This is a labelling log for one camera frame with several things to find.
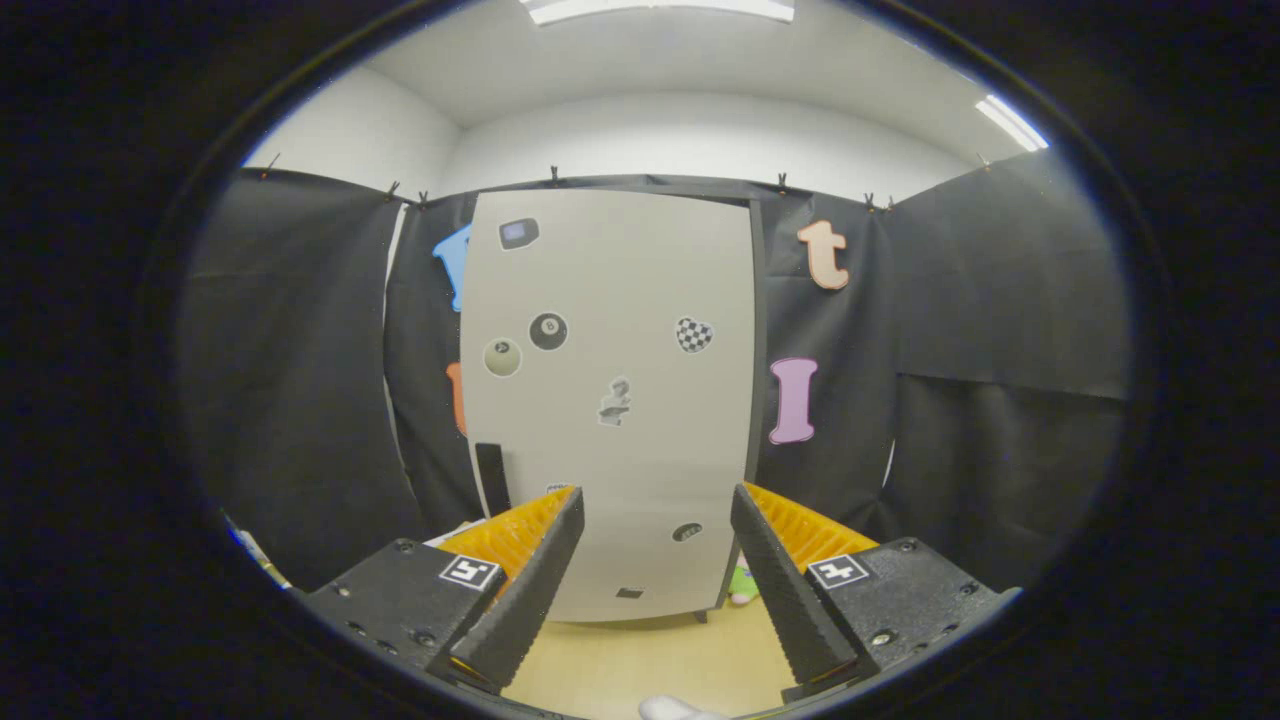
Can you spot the black backdrop cloth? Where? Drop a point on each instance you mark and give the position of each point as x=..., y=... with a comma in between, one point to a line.
x=290, y=350

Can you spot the green plush toy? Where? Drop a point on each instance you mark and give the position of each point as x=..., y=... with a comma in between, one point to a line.
x=742, y=585

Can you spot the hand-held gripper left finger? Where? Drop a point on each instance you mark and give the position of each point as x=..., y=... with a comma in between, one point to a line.
x=530, y=600

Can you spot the grey shoe cabinet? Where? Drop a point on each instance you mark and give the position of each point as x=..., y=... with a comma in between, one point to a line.
x=759, y=330

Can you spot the short ceiling light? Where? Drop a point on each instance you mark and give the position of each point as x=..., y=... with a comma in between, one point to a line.
x=1012, y=122

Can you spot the white book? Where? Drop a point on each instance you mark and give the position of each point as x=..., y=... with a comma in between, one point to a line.
x=455, y=535

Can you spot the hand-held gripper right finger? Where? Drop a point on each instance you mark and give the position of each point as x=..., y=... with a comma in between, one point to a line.
x=790, y=600

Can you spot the long ceiling light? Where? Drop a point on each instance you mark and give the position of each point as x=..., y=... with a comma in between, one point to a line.
x=660, y=8

